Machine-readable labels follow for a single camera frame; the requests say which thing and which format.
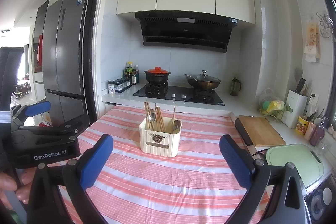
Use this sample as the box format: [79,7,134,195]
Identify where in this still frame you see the pink striped tablecloth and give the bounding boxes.
[79,105,245,223]

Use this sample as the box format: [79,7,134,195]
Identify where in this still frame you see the white knife block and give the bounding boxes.
[281,78,307,128]

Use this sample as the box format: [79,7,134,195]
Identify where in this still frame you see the dark wok with lid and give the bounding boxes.
[184,70,221,91]

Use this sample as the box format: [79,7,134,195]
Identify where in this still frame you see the cream utensil holder box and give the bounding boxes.
[139,117,182,157]

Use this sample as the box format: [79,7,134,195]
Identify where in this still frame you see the spice jar rack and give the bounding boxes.
[108,77,131,94]

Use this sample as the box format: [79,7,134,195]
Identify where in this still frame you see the sauce bottles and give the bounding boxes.
[123,61,139,85]

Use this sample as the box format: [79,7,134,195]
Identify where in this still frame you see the metal spoon in holder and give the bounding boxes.
[172,119,181,134]

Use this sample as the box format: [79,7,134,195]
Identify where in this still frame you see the black gas stove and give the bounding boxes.
[133,83,225,106]

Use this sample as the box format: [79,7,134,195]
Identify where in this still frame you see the dark glass kettle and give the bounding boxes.
[230,77,242,96]

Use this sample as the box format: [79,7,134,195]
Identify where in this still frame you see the wooden cutting board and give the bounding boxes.
[234,115,286,147]

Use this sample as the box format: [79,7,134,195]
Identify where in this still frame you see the bamboo chopstick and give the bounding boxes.
[144,103,150,130]
[171,105,177,133]
[155,106,165,132]
[155,107,161,132]
[145,101,155,131]
[157,107,166,132]
[153,103,157,123]

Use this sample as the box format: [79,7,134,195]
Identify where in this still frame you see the hanging towel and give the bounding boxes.
[304,20,321,63]

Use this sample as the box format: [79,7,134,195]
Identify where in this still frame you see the plastic bag with produce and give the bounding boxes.
[259,88,293,122]

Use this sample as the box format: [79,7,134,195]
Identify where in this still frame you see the black range hood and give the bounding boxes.
[135,10,238,53]

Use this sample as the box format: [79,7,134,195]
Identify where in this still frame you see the green cutting board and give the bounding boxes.
[266,144,324,188]

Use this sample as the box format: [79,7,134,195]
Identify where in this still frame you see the person's left hand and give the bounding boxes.
[0,168,37,210]

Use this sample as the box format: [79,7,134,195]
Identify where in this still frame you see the black clay pot red lid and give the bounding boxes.
[144,67,171,84]

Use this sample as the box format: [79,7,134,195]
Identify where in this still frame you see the grey refrigerator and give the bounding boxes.
[42,0,87,126]

